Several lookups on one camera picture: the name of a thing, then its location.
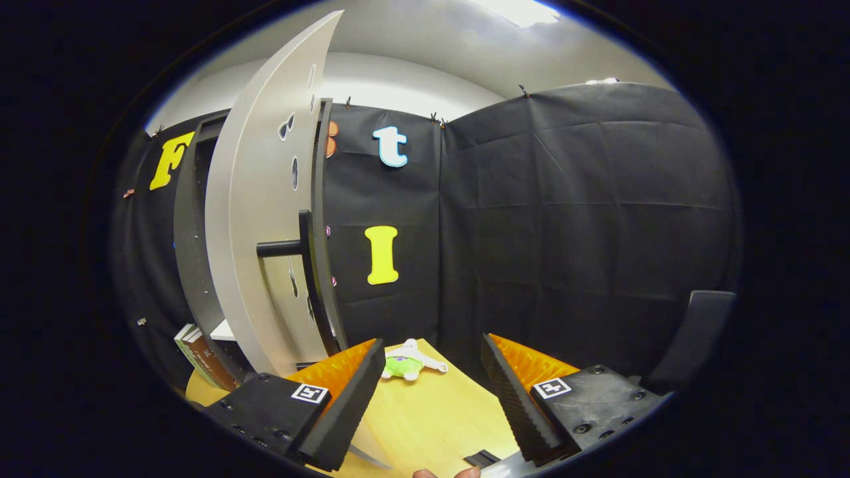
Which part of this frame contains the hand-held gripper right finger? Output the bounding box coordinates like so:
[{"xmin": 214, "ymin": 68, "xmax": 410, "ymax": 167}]
[{"xmin": 480, "ymin": 333, "xmax": 673, "ymax": 467}]

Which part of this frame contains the black door handle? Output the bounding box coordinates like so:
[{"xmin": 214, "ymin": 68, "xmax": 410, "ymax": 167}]
[{"xmin": 256, "ymin": 210, "xmax": 343, "ymax": 356}]

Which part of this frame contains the long ceiling light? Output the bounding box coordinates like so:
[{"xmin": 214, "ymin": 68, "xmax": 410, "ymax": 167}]
[{"xmin": 468, "ymin": 0, "xmax": 562, "ymax": 29}]

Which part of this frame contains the dark grey cabinet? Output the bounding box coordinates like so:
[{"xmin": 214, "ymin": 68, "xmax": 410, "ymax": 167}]
[{"xmin": 174, "ymin": 98, "xmax": 349, "ymax": 386}]

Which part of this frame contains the thin brown book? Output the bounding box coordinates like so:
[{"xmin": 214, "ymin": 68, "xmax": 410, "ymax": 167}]
[{"xmin": 181, "ymin": 327, "xmax": 223, "ymax": 390}]

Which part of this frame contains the thick brown book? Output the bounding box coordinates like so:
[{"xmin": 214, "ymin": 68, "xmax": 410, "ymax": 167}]
[{"xmin": 189, "ymin": 330, "xmax": 238, "ymax": 392}]

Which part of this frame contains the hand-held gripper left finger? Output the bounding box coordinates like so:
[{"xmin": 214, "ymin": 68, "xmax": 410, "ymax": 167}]
[{"xmin": 199, "ymin": 339, "xmax": 386, "ymax": 472}]

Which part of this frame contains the green white plush toy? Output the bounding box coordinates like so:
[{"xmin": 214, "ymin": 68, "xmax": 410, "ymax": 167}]
[{"xmin": 381, "ymin": 339, "xmax": 449, "ymax": 382}]

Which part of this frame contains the beige cabinet door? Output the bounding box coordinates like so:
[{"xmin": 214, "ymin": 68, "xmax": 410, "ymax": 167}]
[{"xmin": 205, "ymin": 10, "xmax": 394, "ymax": 471}]

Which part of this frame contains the black backdrop cloth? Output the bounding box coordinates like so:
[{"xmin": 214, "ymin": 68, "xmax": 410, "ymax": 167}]
[{"xmin": 110, "ymin": 81, "xmax": 743, "ymax": 399}]

